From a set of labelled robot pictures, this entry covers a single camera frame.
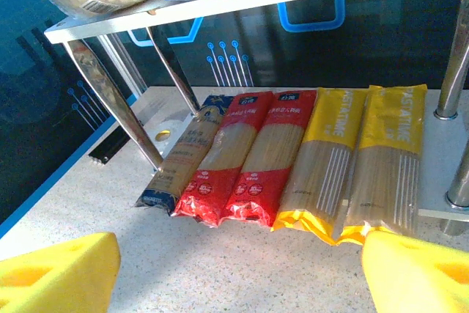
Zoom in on white tape roll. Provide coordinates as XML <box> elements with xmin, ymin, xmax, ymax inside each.
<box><xmin>144</xmin><ymin>117</ymin><xmax>184</xmax><ymax>156</ymax></box>

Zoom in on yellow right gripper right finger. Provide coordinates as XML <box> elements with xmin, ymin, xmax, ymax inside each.
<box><xmin>361</xmin><ymin>230</ymin><xmax>469</xmax><ymax>313</ymax></box>

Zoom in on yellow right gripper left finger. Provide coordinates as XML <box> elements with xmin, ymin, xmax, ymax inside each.
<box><xmin>0</xmin><ymin>232</ymin><xmax>122</xmax><ymax>313</ymax></box>

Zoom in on dark blue spaghetti pack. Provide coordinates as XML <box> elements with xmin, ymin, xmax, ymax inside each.
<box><xmin>134</xmin><ymin>95</ymin><xmax>235</xmax><ymax>217</ymax></box>

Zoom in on yellow spaghetti pack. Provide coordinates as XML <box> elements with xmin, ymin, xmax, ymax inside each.
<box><xmin>335</xmin><ymin>84</ymin><xmax>428</xmax><ymax>246</ymax></box>
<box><xmin>270</xmin><ymin>87</ymin><xmax>369</xmax><ymax>247</ymax></box>

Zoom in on red spaghetti pack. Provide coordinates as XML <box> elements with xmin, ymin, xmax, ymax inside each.
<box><xmin>219</xmin><ymin>89</ymin><xmax>318</xmax><ymax>228</ymax></box>
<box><xmin>171</xmin><ymin>91</ymin><xmax>274</xmax><ymax>228</ymax></box>

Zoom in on black aluminium extrusion bar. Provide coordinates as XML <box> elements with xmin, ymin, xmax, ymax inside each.
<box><xmin>87</xmin><ymin>122</ymin><xmax>131</xmax><ymax>166</ymax></box>

